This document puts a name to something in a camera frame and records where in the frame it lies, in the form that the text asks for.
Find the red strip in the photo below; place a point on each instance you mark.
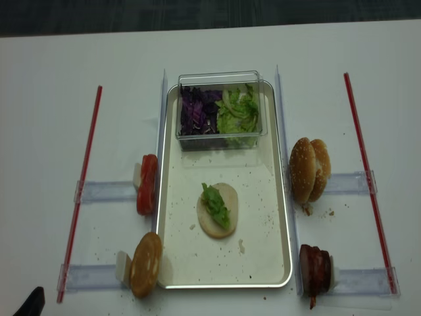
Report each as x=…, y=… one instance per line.
x=373, y=198
x=69, y=247

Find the sesame bun top front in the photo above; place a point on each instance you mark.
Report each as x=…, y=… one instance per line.
x=302, y=167

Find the tomato slices stack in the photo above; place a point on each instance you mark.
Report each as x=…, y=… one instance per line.
x=146, y=191

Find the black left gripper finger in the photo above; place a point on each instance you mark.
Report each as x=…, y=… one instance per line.
x=33, y=305

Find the green lettuce leaf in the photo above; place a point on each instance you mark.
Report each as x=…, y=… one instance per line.
x=215, y=206

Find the right upper acrylic crossbar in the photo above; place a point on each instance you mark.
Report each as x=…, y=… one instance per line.
x=355, y=183

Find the green lettuce pile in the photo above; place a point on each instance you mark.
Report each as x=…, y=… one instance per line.
x=238, y=114

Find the left red strip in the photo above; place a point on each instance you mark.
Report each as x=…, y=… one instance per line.
x=69, y=247

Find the sesame bun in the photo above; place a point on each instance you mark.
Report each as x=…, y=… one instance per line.
x=323, y=169
x=302, y=167

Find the right red strip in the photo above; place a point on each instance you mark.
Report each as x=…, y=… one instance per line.
x=373, y=198

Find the white block behind tomato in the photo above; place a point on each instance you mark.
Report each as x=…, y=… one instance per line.
x=137, y=176

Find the acrylic crossbar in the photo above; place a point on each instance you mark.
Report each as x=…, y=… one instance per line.
x=73, y=278
x=364, y=282
x=355, y=183
x=93, y=192

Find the right long acrylic divider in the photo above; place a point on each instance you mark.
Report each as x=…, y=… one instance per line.
x=287, y=184

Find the purple cabbage pieces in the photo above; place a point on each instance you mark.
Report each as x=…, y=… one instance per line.
x=199, y=111

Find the right lower acrylic crossbar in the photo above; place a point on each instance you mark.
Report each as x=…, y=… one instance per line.
x=364, y=282

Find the bottom bun half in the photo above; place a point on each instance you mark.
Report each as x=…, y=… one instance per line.
x=210, y=227

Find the clear plastic salad container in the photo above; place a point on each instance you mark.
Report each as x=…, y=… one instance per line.
x=220, y=81

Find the left lower acrylic crossbar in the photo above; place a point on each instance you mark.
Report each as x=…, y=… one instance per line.
x=73, y=278

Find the dark red meat patties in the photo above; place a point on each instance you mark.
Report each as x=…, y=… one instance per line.
x=316, y=271

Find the white block behind meat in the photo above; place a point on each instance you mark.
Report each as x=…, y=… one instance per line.
x=334, y=274

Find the left upper acrylic crossbar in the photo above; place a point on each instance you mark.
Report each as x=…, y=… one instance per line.
x=93, y=192

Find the sesame bun top rear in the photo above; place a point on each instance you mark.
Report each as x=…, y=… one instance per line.
x=323, y=169

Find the white block behind bun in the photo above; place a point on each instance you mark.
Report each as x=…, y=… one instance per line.
x=122, y=271

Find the metal serving tray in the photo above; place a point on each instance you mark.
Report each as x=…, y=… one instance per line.
x=257, y=254

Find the toasted bun bottom standing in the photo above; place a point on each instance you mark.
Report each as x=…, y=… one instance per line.
x=144, y=269

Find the bread crumb piece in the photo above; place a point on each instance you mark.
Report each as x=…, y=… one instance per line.
x=241, y=246

